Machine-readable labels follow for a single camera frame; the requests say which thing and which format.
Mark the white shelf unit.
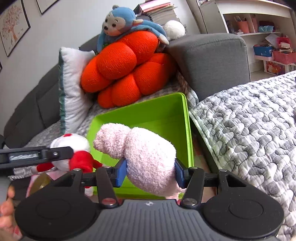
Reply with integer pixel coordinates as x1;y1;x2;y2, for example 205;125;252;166
197;1;295;72

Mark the framed tree picture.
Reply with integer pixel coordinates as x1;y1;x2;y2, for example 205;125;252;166
0;0;30;57

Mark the white teal-trimmed pillow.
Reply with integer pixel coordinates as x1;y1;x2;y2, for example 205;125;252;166
58;47;95;134

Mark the jar with gold lid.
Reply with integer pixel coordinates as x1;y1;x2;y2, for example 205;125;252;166
29;173;53;195

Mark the red white santa plush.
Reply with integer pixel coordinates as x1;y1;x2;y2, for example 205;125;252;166
26;133;103;196

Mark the orange knot cushion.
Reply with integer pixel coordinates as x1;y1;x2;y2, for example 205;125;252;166
80;31;177;108

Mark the stack of books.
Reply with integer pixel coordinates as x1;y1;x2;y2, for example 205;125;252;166
133;1;181;25

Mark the blue monkey plush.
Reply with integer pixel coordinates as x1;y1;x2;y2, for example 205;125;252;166
97;5;169;53

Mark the white round plush ball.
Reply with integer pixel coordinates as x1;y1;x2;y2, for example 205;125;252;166
163;20;186;41

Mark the pink plush towel toy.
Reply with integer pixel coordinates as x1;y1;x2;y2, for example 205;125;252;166
93;123;185;199

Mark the green plastic bin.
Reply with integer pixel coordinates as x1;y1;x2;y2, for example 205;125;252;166
87;92;194;199

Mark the grey white quilted blanket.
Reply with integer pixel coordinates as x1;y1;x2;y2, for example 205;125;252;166
189;72;295;240

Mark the person's left hand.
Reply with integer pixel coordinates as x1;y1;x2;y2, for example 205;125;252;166
0;185;22;240

